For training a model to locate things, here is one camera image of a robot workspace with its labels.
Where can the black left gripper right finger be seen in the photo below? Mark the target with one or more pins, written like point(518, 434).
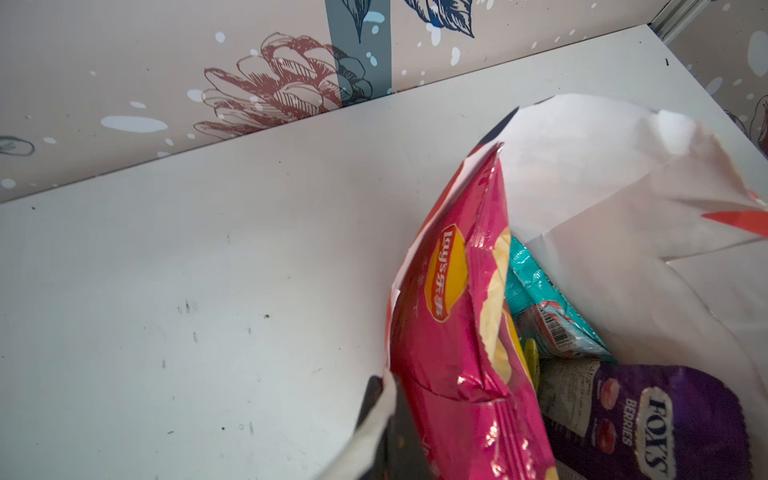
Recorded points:
point(404, 456)

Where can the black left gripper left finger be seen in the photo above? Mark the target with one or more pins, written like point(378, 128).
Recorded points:
point(369, 432)

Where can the pink Lay's chips bag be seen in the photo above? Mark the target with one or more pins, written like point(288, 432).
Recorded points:
point(452, 343)

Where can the purple Fox's berries bag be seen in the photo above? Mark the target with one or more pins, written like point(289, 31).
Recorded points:
point(645, 422)

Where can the red paper gift bag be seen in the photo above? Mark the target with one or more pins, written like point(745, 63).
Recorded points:
point(641, 220)

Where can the green snack packet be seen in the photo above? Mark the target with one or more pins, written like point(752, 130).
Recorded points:
point(541, 312)

